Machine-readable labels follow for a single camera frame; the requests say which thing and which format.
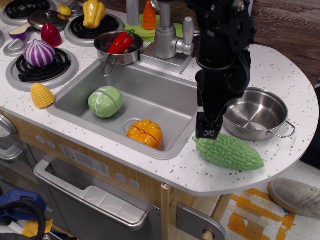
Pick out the grey suede shoe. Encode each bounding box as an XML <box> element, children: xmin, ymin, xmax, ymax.
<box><xmin>267</xmin><ymin>178</ymin><xmax>320</xmax><ymax>218</ymax></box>

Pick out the orange toy pumpkin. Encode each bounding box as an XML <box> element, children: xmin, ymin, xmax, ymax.
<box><xmin>127</xmin><ymin>119</ymin><xmax>163</xmax><ymax>149</ymax></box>

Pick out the purple toy eggplant half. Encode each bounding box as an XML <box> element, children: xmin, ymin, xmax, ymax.
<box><xmin>9</xmin><ymin>23</ymin><xmax>32</xmax><ymax>41</ymax></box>

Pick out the back right stove burner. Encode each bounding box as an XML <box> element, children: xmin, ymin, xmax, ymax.
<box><xmin>64</xmin><ymin>14</ymin><xmax>125</xmax><ymax>47</ymax></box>

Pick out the dark red toy pepper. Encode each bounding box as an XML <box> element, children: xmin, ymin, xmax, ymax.
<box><xmin>41</xmin><ymin>22</ymin><xmax>63</xmax><ymax>48</ymax></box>

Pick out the yellow toy corn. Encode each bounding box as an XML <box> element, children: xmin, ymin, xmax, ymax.
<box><xmin>30</xmin><ymin>82</ymin><xmax>55</xmax><ymax>109</ymax></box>

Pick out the grey toy oven door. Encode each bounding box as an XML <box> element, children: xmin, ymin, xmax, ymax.
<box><xmin>33</xmin><ymin>159</ymin><xmax>162</xmax><ymax>240</ymax></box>

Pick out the purple striped toy onion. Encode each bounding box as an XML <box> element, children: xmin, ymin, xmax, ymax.
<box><xmin>23</xmin><ymin>39</ymin><xmax>56</xmax><ymax>68</ymax></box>

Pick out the grey back stove knob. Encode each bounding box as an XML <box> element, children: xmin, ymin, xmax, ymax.
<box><xmin>67</xmin><ymin>1</ymin><xmax>84</xmax><ymax>17</ymax></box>

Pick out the green toy cabbage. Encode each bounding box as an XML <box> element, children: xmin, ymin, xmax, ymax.
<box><xmin>88</xmin><ymin>86</ymin><xmax>123</xmax><ymax>118</ymax></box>

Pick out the grey toy sink basin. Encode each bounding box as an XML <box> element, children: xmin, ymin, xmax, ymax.
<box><xmin>48</xmin><ymin>60</ymin><xmax>199</xmax><ymax>160</ymax></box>

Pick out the back left stove burner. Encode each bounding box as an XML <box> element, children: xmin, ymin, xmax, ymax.
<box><xmin>0</xmin><ymin>0</ymin><xmax>57</xmax><ymax>26</ymax></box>

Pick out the orange toy carrot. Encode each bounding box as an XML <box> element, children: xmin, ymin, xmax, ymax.
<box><xmin>142</xmin><ymin>0</ymin><xmax>157</xmax><ymax>31</ymax></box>

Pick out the silver toy faucet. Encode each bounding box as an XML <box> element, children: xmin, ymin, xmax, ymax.
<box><xmin>140</xmin><ymin>2</ymin><xmax>195</xmax><ymax>74</ymax></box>

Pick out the red toy chili pepper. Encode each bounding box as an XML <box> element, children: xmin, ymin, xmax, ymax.
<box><xmin>107</xmin><ymin>29</ymin><xmax>135</xmax><ymax>55</ymax></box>

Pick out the steel pot lid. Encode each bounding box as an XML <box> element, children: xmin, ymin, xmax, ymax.
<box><xmin>191</xmin><ymin>33</ymin><xmax>201</xmax><ymax>59</ymax></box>
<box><xmin>28</xmin><ymin>9</ymin><xmax>69</xmax><ymax>31</ymax></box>

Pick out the steel pot with handles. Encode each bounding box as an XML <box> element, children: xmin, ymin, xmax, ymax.
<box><xmin>223</xmin><ymin>87</ymin><xmax>296</xmax><ymax>141</ymax></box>

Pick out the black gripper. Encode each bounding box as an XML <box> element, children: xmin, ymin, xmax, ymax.
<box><xmin>195</xmin><ymin>111</ymin><xmax>223</xmax><ymax>140</ymax></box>

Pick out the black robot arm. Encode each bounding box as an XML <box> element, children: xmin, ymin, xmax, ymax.
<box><xmin>187</xmin><ymin>0</ymin><xmax>256</xmax><ymax>140</ymax></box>

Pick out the green bumpy toy squash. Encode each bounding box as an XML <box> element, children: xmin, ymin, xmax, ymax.
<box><xmin>192</xmin><ymin>133</ymin><xmax>265</xmax><ymax>171</ymax></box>

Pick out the yellow toy bell pepper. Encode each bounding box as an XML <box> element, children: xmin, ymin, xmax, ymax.
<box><xmin>83</xmin><ymin>0</ymin><xmax>107</xmax><ymax>29</ymax></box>

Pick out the small yellow toy vegetable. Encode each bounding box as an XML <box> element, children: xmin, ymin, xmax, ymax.
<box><xmin>58</xmin><ymin>3</ymin><xmax>72</xmax><ymax>17</ymax></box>

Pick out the small steel saucepan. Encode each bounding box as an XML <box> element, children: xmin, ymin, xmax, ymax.
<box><xmin>94</xmin><ymin>29</ymin><xmax>144</xmax><ymax>77</ymax></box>

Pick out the grey stove knob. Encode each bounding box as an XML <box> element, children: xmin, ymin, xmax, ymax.
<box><xmin>3</xmin><ymin>38</ymin><xmax>28</xmax><ymax>57</ymax></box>
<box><xmin>67</xmin><ymin>1</ymin><xmax>84</xmax><ymax>17</ymax></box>

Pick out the front left stove burner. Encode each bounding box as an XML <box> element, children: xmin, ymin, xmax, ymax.
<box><xmin>6</xmin><ymin>48</ymin><xmax>79</xmax><ymax>92</ymax></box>

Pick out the blue clamp with black hose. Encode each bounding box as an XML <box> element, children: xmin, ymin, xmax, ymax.
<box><xmin>0</xmin><ymin>189</ymin><xmax>47</xmax><ymax>240</ymax></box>

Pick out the stove burner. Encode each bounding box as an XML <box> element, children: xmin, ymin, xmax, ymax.
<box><xmin>64</xmin><ymin>14</ymin><xmax>125</xmax><ymax>47</ymax></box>
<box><xmin>0</xmin><ymin>0</ymin><xmax>57</xmax><ymax>26</ymax></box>
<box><xmin>6</xmin><ymin>48</ymin><xmax>79</xmax><ymax>92</ymax></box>

